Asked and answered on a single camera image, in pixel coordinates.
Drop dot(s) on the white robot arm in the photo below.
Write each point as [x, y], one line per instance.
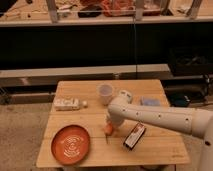
[195, 122]

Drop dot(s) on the white ceramic cup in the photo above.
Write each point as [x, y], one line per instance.
[105, 93]

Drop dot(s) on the blue sponge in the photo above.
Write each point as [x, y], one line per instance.
[149, 101]

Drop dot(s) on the white plastic bottle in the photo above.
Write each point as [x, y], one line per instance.
[63, 104]

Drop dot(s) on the black and red box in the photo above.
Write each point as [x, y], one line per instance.
[134, 136]

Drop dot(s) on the wooden folding table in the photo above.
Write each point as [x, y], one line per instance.
[156, 147]

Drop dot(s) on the orange plate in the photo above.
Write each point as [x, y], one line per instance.
[70, 145]

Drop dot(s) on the grey metal bench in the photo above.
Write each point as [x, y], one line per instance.
[51, 76]

